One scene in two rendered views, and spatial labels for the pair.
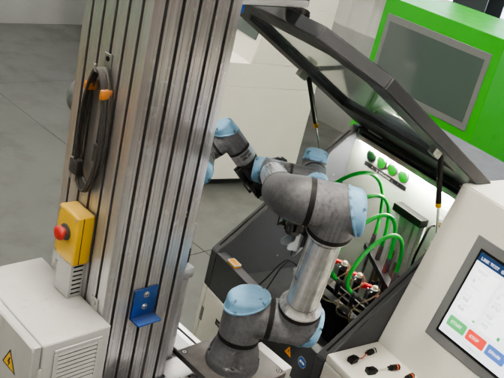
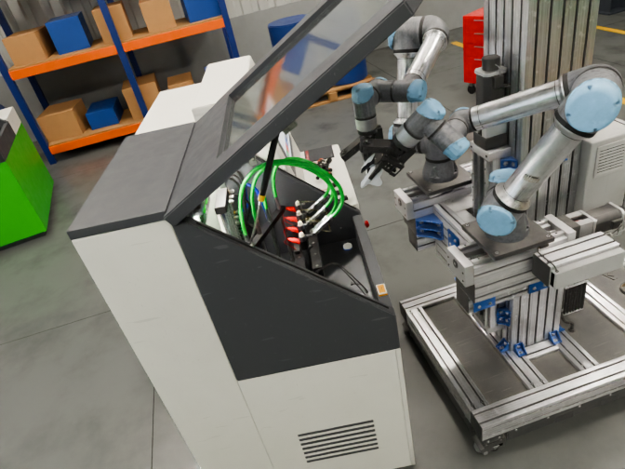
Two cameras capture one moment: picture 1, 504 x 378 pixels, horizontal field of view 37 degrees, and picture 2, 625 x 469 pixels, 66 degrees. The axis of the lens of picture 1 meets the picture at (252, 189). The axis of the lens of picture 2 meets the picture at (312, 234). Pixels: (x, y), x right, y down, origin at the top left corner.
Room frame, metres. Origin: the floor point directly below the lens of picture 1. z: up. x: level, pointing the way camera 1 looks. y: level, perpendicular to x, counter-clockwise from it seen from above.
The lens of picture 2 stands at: (3.49, 0.70, 2.09)
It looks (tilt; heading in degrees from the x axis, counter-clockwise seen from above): 33 degrees down; 221
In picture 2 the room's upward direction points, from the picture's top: 13 degrees counter-clockwise
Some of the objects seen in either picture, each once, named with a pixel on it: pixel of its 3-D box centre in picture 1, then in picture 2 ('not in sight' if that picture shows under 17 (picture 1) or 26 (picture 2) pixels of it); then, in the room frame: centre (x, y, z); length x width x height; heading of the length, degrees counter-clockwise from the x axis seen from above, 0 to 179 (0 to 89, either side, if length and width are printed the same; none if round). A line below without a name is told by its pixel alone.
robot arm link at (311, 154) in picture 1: (313, 167); (364, 100); (2.08, -0.16, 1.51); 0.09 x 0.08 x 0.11; 5
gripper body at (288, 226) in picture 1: (298, 214); (371, 143); (2.08, -0.16, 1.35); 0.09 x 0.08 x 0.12; 129
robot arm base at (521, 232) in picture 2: not in sight; (506, 219); (2.03, 0.31, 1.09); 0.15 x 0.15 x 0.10
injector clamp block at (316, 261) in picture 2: (337, 316); (309, 259); (2.28, -0.40, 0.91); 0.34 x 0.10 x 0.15; 39
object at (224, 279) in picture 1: (262, 316); (372, 271); (2.22, -0.14, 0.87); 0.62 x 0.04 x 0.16; 39
